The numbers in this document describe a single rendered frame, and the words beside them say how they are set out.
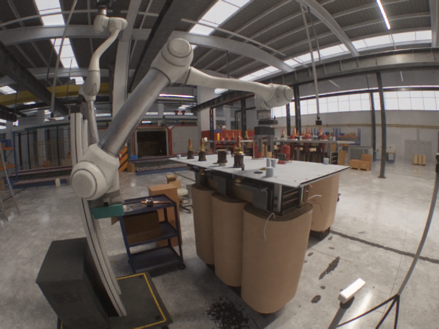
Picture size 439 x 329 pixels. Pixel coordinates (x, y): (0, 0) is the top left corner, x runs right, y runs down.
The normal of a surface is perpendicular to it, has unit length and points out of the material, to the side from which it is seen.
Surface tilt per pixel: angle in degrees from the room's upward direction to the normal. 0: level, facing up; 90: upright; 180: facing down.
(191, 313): 0
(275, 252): 90
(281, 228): 90
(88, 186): 94
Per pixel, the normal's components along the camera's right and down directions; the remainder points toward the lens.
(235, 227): -0.17, 0.13
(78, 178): 0.33, 0.26
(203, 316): -0.03, -0.99
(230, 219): -0.45, 0.13
